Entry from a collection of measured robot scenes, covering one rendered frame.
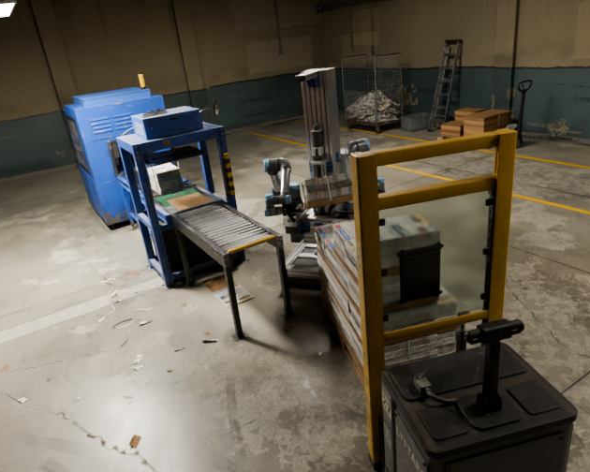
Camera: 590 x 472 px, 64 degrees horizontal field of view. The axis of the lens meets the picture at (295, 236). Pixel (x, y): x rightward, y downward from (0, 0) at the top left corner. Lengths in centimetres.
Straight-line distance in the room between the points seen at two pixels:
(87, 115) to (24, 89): 517
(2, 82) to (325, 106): 880
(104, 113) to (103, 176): 85
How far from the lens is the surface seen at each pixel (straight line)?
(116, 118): 708
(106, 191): 719
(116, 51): 1235
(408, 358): 303
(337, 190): 382
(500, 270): 255
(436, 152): 216
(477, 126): 964
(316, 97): 436
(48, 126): 1215
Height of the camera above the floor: 235
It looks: 23 degrees down
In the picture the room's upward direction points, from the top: 7 degrees counter-clockwise
